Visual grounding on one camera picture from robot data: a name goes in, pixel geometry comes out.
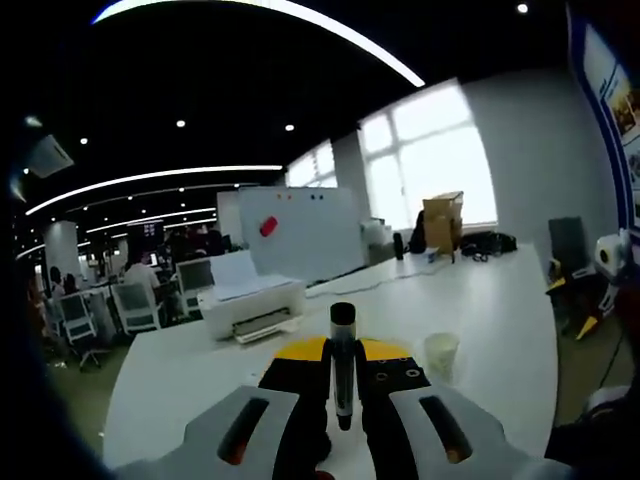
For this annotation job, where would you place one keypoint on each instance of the white worn device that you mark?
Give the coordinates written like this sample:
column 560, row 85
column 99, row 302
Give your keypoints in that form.
column 602, row 402

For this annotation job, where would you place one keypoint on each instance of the black cap whiteboard marker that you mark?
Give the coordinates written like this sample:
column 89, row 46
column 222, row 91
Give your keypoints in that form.
column 343, row 350

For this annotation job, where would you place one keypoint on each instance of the large bright window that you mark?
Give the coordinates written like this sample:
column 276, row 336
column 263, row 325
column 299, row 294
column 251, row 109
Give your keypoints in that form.
column 435, row 165

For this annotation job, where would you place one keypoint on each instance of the grey office chair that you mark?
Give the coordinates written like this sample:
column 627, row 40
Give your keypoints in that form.
column 567, row 240

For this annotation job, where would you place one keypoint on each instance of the brown cardboard box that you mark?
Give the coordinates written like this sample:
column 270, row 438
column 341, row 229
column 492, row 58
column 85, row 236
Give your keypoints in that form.
column 442, row 232
column 442, row 203

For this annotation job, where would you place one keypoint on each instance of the person's left hand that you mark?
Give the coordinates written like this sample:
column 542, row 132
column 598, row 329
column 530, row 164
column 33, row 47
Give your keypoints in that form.
column 324, row 476

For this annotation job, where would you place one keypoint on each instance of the white office chair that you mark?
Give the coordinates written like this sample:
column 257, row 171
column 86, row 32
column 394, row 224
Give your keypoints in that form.
column 135, row 310
column 77, row 320
column 192, row 285

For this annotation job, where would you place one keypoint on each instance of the black bag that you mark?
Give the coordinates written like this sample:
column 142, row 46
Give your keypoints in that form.
column 487, row 245

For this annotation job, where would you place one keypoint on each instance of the black bottle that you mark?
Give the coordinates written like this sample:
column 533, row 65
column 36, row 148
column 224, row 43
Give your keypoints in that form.
column 398, row 245

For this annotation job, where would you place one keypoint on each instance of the small blue white box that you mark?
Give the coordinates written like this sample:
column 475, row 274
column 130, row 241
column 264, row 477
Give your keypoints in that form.
column 432, row 255

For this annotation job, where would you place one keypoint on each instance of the blue white wall poster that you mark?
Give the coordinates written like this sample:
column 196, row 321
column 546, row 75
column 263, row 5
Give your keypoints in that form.
column 607, row 90

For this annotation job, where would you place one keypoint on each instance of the dark cloth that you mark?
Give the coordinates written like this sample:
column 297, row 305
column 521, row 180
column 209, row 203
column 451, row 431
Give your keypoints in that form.
column 417, row 232

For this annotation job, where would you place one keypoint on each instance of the white plastic container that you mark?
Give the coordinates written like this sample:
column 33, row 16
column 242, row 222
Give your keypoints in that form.
column 375, row 235

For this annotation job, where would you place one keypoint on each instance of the white green-print paper cup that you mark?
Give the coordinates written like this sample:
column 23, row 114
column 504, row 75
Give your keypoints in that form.
column 442, row 355

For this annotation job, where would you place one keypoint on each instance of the ceiling air conditioner unit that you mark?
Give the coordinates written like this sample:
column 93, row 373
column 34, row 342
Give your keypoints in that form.
column 50, row 155

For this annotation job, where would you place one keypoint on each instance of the red whiteboard eraser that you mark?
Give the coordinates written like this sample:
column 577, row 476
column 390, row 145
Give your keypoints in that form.
column 268, row 225

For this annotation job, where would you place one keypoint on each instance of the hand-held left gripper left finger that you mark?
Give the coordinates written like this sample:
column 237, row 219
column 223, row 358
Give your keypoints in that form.
column 290, row 400

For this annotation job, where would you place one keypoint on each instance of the hanging display screen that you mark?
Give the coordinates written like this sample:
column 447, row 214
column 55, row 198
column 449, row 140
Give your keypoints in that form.
column 145, row 234

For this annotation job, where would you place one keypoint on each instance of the person's black clothing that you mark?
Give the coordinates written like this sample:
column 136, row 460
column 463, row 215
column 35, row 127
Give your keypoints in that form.
column 600, row 450

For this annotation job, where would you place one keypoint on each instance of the white printer paper stack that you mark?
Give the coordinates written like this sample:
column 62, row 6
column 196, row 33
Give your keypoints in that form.
column 232, row 272

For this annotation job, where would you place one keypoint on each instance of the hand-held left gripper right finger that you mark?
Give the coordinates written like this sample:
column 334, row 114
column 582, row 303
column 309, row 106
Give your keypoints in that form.
column 390, row 400

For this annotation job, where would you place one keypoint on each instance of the thin curved ceiling light strip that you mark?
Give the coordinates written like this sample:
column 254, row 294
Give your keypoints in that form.
column 200, row 169

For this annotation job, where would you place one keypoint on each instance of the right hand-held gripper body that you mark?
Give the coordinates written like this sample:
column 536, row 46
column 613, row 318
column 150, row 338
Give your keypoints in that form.
column 614, row 252

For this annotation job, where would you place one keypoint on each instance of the wide curved ceiling light strip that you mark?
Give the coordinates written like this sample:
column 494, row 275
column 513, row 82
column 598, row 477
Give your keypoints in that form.
column 370, row 46

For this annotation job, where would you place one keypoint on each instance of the white standing whiteboard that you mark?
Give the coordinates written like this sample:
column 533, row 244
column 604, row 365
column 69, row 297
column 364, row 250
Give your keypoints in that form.
column 320, row 235

